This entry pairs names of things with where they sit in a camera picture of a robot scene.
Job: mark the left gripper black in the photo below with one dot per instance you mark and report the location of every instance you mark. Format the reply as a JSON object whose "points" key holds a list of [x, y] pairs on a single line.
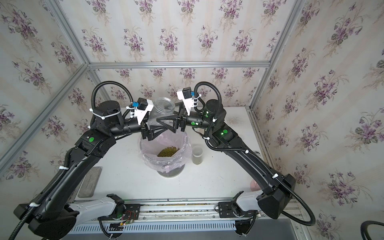
{"points": [[146, 132]]}

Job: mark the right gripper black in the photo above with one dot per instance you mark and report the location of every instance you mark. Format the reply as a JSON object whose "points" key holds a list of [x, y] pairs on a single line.
{"points": [[179, 122]]}

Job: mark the jar with beige lid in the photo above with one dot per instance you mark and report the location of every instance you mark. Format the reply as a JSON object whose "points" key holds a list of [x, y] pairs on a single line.
{"points": [[163, 107]]}

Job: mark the clear jar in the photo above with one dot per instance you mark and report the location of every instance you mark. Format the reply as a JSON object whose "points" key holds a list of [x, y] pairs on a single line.
{"points": [[197, 153]]}

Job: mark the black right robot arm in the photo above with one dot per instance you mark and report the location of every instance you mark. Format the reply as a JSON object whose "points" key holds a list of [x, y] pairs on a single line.
{"points": [[276, 189]]}

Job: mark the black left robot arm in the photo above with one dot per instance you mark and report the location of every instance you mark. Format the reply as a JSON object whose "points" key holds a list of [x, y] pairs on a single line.
{"points": [[49, 215]]}

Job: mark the mung beans in bin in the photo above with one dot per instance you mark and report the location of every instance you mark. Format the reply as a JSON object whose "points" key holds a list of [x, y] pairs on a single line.
{"points": [[167, 152]]}

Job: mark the mesh bin with plastic bag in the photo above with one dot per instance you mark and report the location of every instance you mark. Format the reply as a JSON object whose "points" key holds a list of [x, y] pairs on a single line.
{"points": [[166, 167]]}

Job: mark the grey sponge pad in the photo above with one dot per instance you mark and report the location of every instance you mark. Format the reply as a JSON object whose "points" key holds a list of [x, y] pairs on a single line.
{"points": [[90, 182]]}

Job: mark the pink pen holder cup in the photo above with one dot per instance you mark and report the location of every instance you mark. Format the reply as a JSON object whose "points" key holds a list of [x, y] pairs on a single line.
{"points": [[254, 186]]}

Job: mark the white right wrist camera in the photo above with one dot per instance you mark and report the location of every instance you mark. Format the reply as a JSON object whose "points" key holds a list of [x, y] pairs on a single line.
{"points": [[189, 98]]}

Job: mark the aluminium frame crossbar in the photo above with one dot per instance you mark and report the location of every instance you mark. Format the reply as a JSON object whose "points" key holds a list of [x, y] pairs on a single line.
{"points": [[178, 65]]}

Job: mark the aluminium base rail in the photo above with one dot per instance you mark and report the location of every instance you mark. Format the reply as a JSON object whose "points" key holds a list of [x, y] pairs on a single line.
{"points": [[213, 215]]}

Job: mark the aluminium frame post left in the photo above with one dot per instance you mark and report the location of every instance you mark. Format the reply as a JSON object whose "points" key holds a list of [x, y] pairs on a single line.
{"points": [[79, 51]]}

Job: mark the aluminium frame post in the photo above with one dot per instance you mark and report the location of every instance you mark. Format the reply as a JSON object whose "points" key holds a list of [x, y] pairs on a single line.
{"points": [[278, 50], [79, 51]]}

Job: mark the aluminium frame post right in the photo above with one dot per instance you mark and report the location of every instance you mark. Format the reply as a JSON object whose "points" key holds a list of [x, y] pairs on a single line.
{"points": [[278, 50]]}

